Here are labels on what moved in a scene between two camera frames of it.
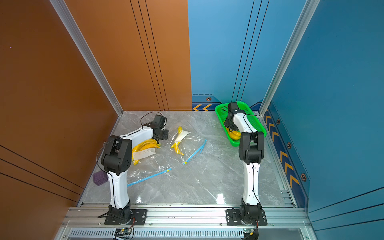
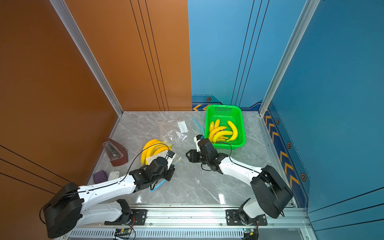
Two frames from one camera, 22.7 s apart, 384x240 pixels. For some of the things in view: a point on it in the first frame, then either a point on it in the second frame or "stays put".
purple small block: x=100 y=177 stays put
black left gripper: x=166 y=135 to x=171 y=171
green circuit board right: x=249 y=230 stays put
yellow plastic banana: x=235 y=135 to x=216 y=134
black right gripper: x=226 y=124 to x=192 y=157
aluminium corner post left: x=74 y=28 stays put
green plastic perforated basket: x=222 y=112 to x=224 y=113
